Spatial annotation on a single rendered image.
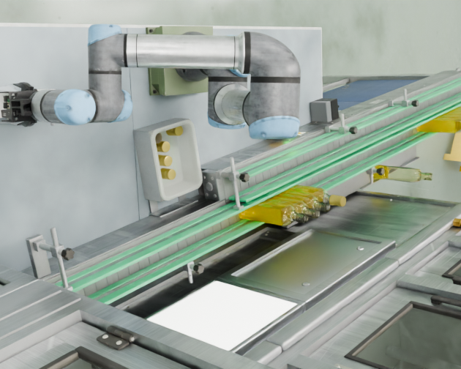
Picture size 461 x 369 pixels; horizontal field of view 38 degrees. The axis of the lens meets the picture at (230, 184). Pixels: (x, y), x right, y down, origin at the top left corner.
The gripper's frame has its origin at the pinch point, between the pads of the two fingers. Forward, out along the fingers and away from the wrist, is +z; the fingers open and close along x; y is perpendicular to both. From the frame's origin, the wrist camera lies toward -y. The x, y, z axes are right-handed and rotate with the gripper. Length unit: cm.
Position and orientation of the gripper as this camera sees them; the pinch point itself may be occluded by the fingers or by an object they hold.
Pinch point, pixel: (9, 104)
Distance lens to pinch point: 177.3
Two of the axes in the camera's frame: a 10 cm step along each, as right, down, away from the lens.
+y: -6.9, 1.6, -7.0
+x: 0.4, 9.8, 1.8
